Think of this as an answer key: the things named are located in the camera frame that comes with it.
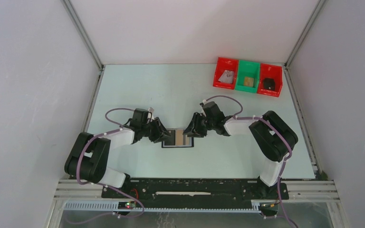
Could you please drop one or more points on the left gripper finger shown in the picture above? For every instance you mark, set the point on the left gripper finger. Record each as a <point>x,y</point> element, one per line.
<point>157,136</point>
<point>157,124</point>

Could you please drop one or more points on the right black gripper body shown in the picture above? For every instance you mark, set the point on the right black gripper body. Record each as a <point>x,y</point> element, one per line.
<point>210,123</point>

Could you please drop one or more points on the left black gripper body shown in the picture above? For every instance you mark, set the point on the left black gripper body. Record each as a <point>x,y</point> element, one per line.
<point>150,126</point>

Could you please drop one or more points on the black leather card holder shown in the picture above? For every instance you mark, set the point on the black leather card holder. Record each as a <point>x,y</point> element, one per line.
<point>190,145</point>

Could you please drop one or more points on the thin white credit card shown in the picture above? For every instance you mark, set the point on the thin white credit card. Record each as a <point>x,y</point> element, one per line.
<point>221,78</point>

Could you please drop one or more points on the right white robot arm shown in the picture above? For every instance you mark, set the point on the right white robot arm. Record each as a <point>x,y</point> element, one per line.
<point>274,137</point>

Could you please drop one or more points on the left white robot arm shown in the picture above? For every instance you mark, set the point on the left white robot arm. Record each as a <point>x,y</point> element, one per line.
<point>89,155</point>

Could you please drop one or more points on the black VIP card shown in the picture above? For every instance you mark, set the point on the black VIP card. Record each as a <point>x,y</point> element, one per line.
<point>170,141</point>

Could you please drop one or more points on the silver card in bin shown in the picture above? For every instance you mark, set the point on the silver card in bin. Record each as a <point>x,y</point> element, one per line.
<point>228,76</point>

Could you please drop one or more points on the tan object in bin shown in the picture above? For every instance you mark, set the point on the tan object in bin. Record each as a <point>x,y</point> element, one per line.
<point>248,82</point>

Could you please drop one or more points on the left red bin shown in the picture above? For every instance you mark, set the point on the left red bin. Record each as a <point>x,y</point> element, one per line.
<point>222,65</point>

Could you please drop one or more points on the red bin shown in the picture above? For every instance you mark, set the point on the red bin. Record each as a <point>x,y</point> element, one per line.
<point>222,65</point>
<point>270,71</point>

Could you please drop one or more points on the green bin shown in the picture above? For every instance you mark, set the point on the green bin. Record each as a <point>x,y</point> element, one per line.
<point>248,75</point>

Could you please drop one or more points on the black object in bin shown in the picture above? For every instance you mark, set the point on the black object in bin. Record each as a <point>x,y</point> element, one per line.
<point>269,84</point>

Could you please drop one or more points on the right red bin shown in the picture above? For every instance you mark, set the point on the right red bin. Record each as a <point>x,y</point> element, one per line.
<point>270,71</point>

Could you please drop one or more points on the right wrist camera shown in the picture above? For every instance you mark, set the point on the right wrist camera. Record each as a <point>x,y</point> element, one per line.
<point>203,104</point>

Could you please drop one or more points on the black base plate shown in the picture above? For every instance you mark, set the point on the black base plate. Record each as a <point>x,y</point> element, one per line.
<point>207,193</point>

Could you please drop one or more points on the grey cable duct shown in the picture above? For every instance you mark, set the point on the grey cable duct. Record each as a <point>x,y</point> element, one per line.
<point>110,206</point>

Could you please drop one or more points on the aluminium frame rail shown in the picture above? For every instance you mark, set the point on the aluminium frame rail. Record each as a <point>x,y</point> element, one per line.
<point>298,191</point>

